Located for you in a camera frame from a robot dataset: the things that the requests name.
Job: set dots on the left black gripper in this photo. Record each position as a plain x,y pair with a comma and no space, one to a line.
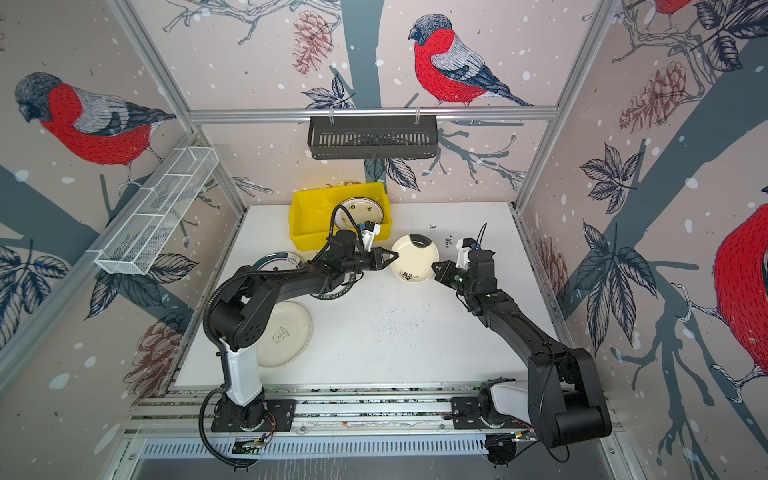
377,258

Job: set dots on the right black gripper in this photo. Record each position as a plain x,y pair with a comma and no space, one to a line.
445,275

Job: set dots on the cream floral plate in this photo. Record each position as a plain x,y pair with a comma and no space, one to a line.
361,209
416,254

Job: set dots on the green rim Hao Wei plate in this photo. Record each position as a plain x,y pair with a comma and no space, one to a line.
341,290

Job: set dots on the plain cream plate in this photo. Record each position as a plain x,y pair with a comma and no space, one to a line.
287,334

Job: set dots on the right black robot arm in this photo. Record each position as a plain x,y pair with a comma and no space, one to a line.
562,399

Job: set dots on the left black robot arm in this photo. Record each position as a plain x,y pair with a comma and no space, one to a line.
237,314

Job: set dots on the yellow plastic bin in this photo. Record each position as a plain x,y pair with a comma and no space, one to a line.
311,212

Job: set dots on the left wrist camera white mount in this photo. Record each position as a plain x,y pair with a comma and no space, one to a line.
369,231

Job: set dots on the black hanging wire basket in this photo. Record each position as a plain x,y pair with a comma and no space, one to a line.
373,137

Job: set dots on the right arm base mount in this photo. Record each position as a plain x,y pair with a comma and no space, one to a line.
473,413

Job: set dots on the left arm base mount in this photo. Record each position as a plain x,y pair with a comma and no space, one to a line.
261,415

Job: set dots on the aluminium frame rail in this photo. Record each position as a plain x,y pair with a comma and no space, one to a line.
244,116

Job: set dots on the white wire mesh shelf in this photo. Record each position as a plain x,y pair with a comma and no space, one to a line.
141,238

